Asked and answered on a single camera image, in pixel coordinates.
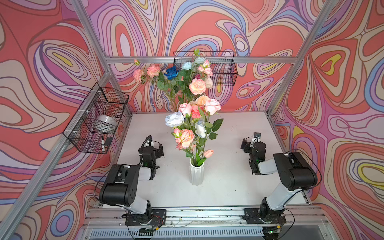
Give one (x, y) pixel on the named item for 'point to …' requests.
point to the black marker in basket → (103, 143)
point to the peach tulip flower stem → (207, 154)
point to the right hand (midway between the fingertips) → (251, 142)
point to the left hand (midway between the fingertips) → (153, 145)
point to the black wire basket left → (95, 124)
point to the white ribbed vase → (196, 174)
